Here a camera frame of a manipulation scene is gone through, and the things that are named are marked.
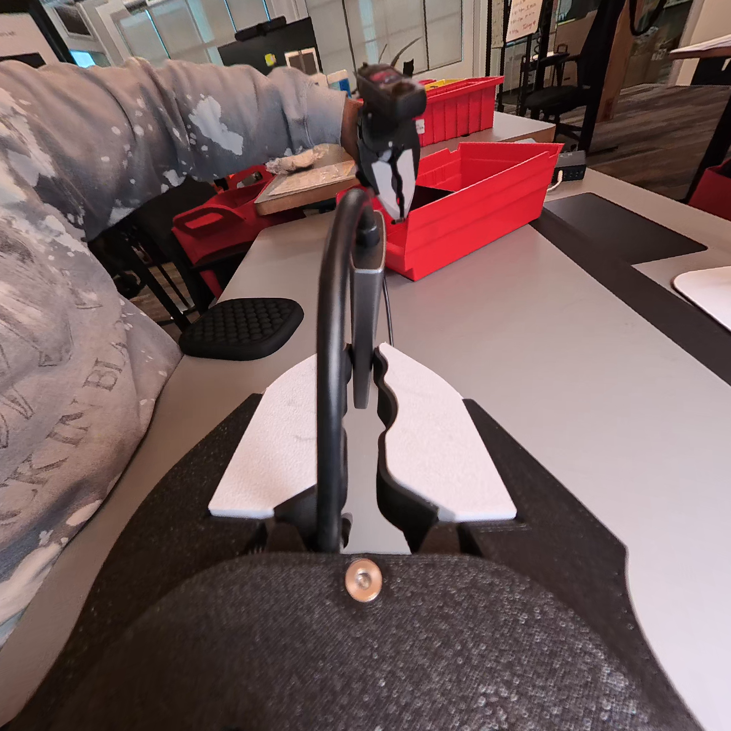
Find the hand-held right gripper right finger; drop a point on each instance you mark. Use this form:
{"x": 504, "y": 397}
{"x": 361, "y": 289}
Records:
{"x": 445, "y": 451}

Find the blue white wipes canister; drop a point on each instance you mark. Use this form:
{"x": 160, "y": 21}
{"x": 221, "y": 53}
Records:
{"x": 338, "y": 80}

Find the wooden side table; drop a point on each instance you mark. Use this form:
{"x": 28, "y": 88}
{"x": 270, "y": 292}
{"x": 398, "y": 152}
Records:
{"x": 297, "y": 200}

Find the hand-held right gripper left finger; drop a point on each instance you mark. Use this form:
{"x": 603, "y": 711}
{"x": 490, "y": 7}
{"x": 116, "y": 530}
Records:
{"x": 268, "y": 457}

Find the crumpled clear plastic bag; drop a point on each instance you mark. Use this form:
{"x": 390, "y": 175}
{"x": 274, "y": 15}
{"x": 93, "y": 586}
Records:
{"x": 302, "y": 159}

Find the red fabric bag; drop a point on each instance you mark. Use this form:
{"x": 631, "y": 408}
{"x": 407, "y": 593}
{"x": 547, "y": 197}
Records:
{"x": 714, "y": 191}

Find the black honeycomb wrist pad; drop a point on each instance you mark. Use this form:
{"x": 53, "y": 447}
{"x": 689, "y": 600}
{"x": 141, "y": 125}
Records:
{"x": 240, "y": 328}

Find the black power strip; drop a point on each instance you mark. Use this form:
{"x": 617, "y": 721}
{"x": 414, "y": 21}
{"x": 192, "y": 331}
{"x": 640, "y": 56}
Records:
{"x": 569, "y": 165}

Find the person's left forearm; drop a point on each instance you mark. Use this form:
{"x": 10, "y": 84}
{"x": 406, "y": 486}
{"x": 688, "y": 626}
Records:
{"x": 228, "y": 120}

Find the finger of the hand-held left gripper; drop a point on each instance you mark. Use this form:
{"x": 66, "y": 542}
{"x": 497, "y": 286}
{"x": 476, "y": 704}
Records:
{"x": 408, "y": 177}
{"x": 381, "y": 177}

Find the large black monitor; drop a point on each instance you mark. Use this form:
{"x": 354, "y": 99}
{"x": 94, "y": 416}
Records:
{"x": 257, "y": 51}

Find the flip chart whiteboard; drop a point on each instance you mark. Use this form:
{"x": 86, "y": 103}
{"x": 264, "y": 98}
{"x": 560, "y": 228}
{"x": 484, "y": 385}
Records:
{"x": 522, "y": 20}

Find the black panel on white stand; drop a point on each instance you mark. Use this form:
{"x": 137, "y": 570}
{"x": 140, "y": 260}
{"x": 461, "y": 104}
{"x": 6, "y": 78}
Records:
{"x": 708, "y": 297}

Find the black office chair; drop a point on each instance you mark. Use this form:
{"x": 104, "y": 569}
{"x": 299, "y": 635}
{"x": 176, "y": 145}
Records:
{"x": 548, "y": 97}

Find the person's left hand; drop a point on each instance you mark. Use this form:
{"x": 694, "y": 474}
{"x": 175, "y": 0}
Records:
{"x": 351, "y": 123}

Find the black bin divider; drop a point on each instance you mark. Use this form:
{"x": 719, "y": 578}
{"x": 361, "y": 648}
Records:
{"x": 434, "y": 197}

